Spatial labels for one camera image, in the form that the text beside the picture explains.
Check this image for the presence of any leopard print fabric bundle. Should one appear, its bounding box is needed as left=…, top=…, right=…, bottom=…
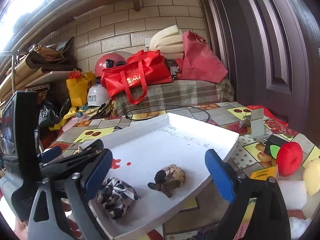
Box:
left=97, top=177, right=140, bottom=220

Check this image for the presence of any pale yellow foam sponge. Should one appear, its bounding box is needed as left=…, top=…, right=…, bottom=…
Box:
left=303, top=158, right=320, bottom=196

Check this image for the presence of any person's left hand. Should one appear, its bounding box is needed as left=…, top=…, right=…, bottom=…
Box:
left=14, top=202, right=82, bottom=240

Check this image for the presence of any phone on left gripper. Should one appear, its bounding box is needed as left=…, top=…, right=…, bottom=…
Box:
left=1, top=91, right=41, bottom=181

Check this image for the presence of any yellow tissue pack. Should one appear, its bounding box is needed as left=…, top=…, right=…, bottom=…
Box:
left=250, top=166, right=278, bottom=181

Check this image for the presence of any white foam block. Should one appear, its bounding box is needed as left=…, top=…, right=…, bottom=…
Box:
left=278, top=180, right=308, bottom=210

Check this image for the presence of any black plastic bag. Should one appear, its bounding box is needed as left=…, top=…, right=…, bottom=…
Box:
left=38, top=99, right=71, bottom=128

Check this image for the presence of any red plush apple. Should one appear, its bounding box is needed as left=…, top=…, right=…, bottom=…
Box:
left=276, top=142, right=303, bottom=177

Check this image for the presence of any fruit pattern tablecloth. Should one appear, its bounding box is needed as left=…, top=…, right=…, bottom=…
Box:
left=47, top=101, right=320, bottom=240

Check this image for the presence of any black green small box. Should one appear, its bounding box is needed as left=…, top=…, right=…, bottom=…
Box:
left=264, top=135, right=288, bottom=159

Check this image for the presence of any white cardboard tray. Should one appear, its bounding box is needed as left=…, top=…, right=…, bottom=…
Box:
left=91, top=113, right=239, bottom=239

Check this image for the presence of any yellow shopping bag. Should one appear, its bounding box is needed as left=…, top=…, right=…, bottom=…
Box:
left=66, top=70, right=96, bottom=107

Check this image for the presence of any white helmet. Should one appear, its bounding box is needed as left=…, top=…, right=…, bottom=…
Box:
left=87, top=83, right=111, bottom=107

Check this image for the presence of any brown braided fabric knot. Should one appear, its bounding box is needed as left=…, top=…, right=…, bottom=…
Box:
left=148, top=164, right=186, bottom=198

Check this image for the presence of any grey metal phone stand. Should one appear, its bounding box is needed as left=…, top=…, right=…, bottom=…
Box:
left=240, top=108, right=270, bottom=144

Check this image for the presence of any pink helmet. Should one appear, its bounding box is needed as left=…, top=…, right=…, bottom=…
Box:
left=94, top=53, right=126, bottom=77

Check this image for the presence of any large red tote bag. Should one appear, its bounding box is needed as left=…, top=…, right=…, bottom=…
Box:
left=101, top=50, right=172, bottom=105

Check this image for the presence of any plaid cloth covered box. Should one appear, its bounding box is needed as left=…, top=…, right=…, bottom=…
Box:
left=114, top=79, right=234, bottom=115

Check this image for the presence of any red nonwoven bag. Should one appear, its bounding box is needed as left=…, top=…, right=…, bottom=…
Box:
left=176, top=31, right=228, bottom=83

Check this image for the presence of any cream foam roll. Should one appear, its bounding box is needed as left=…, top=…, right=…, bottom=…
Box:
left=149, top=25, right=184, bottom=60

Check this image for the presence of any wooden wall shelf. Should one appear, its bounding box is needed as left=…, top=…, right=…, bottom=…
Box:
left=0, top=49, right=75, bottom=103

